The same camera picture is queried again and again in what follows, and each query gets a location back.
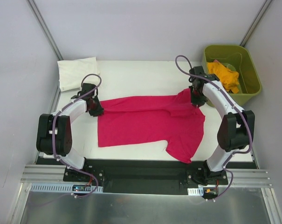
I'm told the magenta t shirt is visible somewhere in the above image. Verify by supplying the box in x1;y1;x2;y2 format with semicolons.
97;88;205;163

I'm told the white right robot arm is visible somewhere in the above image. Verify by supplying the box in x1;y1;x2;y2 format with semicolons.
189;66;255;186

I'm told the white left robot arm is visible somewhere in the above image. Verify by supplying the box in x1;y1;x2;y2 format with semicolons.
36;83;104;182

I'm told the yellow t shirt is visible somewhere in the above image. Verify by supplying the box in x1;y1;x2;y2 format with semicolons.
207;60;240;94

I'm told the folded white t shirt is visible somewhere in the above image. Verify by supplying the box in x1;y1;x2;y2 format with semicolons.
57;57;100;92

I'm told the olive green plastic bin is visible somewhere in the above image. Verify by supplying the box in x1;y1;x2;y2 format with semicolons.
202;45;262;106

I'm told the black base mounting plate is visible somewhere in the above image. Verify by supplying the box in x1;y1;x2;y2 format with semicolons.
35;156;232;194

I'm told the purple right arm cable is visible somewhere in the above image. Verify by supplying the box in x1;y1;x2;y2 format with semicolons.
175;55;253;205

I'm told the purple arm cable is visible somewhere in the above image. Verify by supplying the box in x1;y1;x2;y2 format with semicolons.
26;73;102;207
175;55;253;205

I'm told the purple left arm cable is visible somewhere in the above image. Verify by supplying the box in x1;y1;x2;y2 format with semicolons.
26;73;102;207

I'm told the aluminium extrusion rail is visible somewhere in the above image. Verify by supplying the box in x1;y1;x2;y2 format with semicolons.
21;165;66;183

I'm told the right white cable duct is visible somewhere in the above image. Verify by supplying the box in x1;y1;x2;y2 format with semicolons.
187;187;204;196

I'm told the white cable duct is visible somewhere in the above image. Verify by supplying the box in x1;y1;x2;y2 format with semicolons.
187;187;204;196
31;183;103;194

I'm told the left white cable duct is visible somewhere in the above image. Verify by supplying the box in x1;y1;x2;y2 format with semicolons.
31;183;103;194

